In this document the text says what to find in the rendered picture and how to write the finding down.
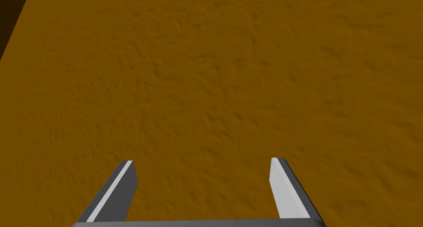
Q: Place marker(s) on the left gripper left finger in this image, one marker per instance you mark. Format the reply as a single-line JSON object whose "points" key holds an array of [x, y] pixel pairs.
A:
{"points": [[115, 195]]}

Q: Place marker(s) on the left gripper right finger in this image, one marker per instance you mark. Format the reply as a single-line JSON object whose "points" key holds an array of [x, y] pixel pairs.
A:
{"points": [[290, 195]]}

